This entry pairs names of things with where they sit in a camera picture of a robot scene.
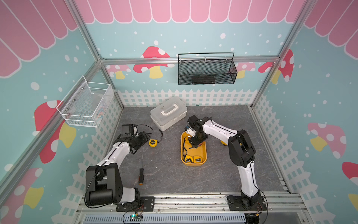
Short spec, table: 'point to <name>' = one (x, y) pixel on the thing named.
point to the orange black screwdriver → (141, 176)
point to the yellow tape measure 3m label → (153, 143)
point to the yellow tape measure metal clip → (197, 159)
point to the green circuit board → (134, 218)
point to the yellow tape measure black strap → (184, 153)
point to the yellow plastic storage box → (201, 151)
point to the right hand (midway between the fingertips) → (197, 142)
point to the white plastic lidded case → (168, 114)
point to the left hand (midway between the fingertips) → (148, 140)
